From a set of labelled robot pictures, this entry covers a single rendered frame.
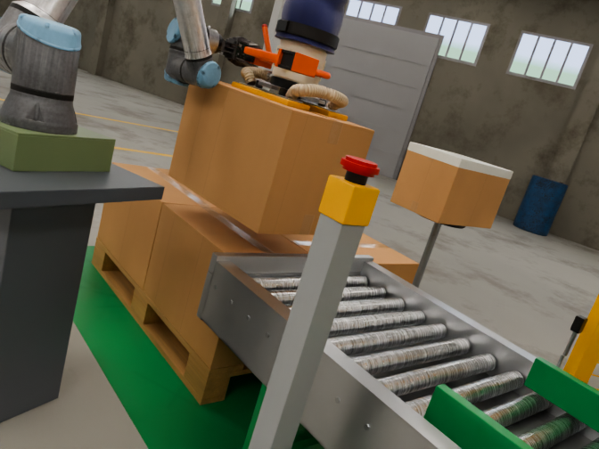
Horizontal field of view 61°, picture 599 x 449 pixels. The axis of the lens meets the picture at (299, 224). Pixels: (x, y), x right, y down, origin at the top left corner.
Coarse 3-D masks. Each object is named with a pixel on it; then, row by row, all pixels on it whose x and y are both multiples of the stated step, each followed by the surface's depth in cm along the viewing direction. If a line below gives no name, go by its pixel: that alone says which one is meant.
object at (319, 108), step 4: (300, 100) 190; (324, 100) 186; (308, 104) 185; (312, 104) 186; (316, 104) 192; (320, 104) 186; (324, 104) 186; (312, 108) 184; (316, 108) 182; (320, 108) 181; (324, 108) 181; (320, 112) 180; (324, 112) 179; (328, 112) 178; (332, 112) 179; (336, 112) 183; (340, 112) 184; (328, 116) 178; (332, 116) 179; (336, 116) 180; (340, 116) 181; (344, 116) 183; (344, 120) 184
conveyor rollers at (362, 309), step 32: (288, 288) 164; (352, 288) 174; (352, 320) 148; (384, 320) 157; (416, 320) 167; (352, 352) 135; (384, 352) 134; (416, 352) 140; (448, 352) 150; (384, 384) 118; (416, 384) 125; (480, 384) 132; (512, 384) 140; (512, 416) 123; (544, 448) 115
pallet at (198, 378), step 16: (96, 240) 261; (96, 256) 260; (112, 256) 244; (112, 272) 256; (112, 288) 242; (128, 288) 244; (128, 304) 230; (144, 304) 216; (144, 320) 216; (160, 320) 221; (160, 336) 212; (176, 336) 194; (160, 352) 203; (176, 352) 204; (192, 352) 186; (176, 368) 193; (192, 368) 185; (208, 368) 177; (224, 368) 180; (240, 368) 185; (192, 384) 184; (208, 384) 178; (224, 384) 183; (208, 400) 181
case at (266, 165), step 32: (192, 96) 191; (224, 96) 176; (256, 96) 164; (192, 128) 190; (224, 128) 176; (256, 128) 163; (288, 128) 153; (320, 128) 162; (352, 128) 172; (192, 160) 190; (224, 160) 175; (256, 160) 163; (288, 160) 158; (320, 160) 167; (224, 192) 175; (256, 192) 163; (288, 192) 164; (320, 192) 173; (256, 224) 162; (288, 224) 169
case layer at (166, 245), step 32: (192, 192) 238; (128, 224) 233; (160, 224) 209; (192, 224) 192; (224, 224) 204; (128, 256) 231; (160, 256) 208; (192, 256) 189; (384, 256) 228; (160, 288) 206; (192, 288) 188; (192, 320) 187; (224, 352) 178
